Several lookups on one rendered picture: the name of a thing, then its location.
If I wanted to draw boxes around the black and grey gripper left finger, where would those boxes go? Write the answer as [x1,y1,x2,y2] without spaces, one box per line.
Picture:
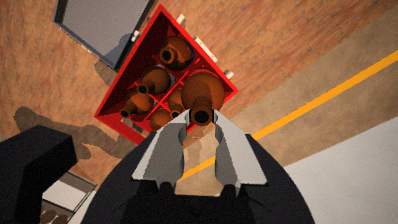
[80,109,192,224]

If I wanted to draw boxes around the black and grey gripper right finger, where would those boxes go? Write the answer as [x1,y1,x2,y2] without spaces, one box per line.
[212,109,315,224]

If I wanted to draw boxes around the dark red open crate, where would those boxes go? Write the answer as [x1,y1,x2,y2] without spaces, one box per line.
[94,4,238,145]

